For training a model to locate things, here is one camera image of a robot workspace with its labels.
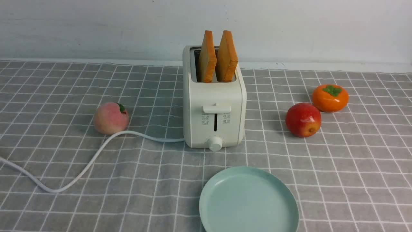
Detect pink peach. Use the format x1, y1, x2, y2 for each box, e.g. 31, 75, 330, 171
93, 102, 129, 135

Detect white toaster power cable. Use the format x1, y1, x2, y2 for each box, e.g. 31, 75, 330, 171
0, 130, 185, 194

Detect light green plate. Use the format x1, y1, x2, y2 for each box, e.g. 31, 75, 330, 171
199, 166, 300, 232

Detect red apple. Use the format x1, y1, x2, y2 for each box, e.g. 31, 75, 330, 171
285, 102, 321, 138

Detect white two-slot toaster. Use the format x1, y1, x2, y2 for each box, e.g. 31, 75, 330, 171
183, 46, 247, 151

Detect grey checked tablecloth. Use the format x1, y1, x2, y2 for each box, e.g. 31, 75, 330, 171
0, 60, 411, 232

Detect toast slice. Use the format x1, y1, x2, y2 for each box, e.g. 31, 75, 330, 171
197, 30, 217, 83
215, 30, 238, 82

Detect orange persimmon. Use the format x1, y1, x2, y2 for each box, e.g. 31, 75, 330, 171
312, 85, 349, 113

